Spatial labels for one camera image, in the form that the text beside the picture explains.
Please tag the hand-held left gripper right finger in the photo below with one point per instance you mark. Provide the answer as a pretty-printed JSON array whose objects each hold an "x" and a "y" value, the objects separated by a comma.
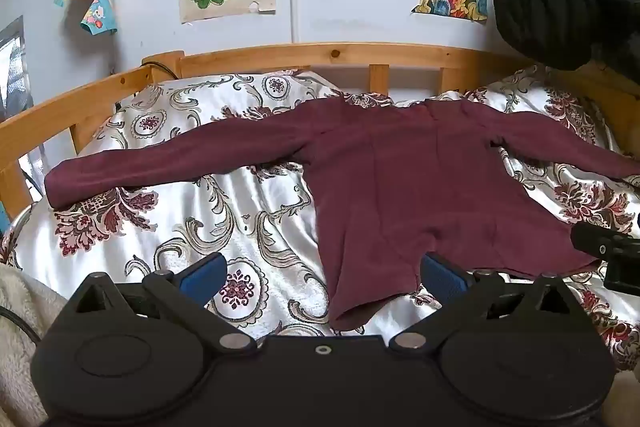
[{"x": 441, "y": 278}]

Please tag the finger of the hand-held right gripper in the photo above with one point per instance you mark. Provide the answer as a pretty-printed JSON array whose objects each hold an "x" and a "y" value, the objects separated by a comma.
[{"x": 600, "y": 239}]

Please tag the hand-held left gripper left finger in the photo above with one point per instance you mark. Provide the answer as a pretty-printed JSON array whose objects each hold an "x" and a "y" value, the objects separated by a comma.
[{"x": 204, "y": 278}]

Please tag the maroon long-sleeve shirt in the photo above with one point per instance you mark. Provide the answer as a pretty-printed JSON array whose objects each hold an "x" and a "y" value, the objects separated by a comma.
[{"x": 400, "y": 187}]

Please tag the white floral satin bedspread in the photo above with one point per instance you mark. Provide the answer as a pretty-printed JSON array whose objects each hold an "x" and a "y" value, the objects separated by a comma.
[{"x": 200, "y": 217}]

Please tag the cream fleece blanket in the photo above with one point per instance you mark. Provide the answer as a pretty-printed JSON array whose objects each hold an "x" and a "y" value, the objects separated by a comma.
[{"x": 25, "y": 357}]

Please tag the silver foil sheet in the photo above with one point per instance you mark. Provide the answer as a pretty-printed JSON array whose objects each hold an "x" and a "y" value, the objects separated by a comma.
[{"x": 12, "y": 67}]

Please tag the wooden bed frame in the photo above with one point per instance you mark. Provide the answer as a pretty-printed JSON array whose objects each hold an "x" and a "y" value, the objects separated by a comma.
[{"x": 300, "y": 54}]

